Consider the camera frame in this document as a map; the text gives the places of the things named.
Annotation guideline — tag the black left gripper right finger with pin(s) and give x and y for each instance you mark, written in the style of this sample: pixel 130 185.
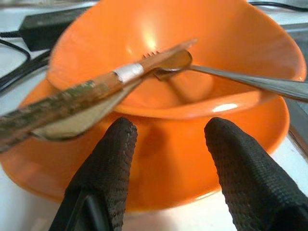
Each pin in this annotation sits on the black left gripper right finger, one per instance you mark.
pixel 250 187

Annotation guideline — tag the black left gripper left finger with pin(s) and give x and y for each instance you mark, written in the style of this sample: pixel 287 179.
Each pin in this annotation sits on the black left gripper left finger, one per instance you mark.
pixel 106 168

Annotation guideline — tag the metal fork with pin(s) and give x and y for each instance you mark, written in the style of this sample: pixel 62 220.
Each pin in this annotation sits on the metal fork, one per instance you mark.
pixel 72 127

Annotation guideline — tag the orange plastic plate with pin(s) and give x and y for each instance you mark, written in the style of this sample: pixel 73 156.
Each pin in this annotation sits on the orange plastic plate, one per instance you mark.
pixel 168 156

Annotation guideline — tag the metal spoon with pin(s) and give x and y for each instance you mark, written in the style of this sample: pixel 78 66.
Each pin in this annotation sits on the metal spoon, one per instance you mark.
pixel 264 84

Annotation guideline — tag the orange plastic bowl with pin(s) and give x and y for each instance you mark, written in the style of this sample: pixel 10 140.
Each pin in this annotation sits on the orange plastic bowl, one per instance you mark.
pixel 216 36

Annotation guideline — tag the stainless steel sink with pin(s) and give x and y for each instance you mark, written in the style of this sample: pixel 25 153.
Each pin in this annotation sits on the stainless steel sink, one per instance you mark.
pixel 303 55

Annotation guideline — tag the black power adapter brick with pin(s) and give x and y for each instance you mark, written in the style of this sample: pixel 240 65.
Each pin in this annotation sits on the black power adapter brick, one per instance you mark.
pixel 43 26

